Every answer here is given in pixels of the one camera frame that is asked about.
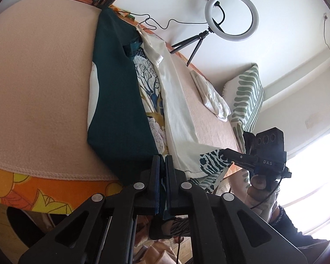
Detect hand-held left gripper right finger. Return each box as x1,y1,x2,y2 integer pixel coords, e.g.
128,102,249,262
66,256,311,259
165,155,308,264

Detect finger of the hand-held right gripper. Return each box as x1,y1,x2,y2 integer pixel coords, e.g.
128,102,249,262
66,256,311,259
218,148,260,169

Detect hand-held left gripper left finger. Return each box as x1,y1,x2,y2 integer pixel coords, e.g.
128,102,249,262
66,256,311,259
18,155,165,264

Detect green and cream tree-print t-shirt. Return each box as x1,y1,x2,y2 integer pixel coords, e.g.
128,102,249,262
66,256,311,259
87,7,231,196

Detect person's right hand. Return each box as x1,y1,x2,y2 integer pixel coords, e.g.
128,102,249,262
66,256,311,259
247,174,281,222

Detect window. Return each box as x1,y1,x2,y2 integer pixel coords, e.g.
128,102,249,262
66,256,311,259
275,115,330,242

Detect green striped white pillow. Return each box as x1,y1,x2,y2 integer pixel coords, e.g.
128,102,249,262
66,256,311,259
222,64,265,154

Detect white folded cloth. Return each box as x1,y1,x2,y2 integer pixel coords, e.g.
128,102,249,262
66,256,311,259
191,70,231,122

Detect beige cloth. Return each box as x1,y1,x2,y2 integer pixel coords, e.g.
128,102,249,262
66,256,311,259
141,242,178,264

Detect bed with beige blanket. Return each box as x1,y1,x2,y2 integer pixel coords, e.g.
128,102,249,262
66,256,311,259
0,0,237,216

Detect pink blanket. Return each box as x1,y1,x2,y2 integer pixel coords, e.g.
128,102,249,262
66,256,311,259
0,0,242,180

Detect green yellow cloth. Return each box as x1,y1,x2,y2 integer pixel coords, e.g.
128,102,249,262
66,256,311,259
114,9,136,21

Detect black ring light tripod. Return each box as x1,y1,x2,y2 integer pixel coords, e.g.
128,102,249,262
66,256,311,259
170,29,211,67

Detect thin wall cable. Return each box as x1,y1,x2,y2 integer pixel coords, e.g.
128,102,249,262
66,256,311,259
323,12,330,53

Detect black power cable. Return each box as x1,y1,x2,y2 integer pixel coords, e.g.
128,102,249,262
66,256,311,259
37,0,209,31

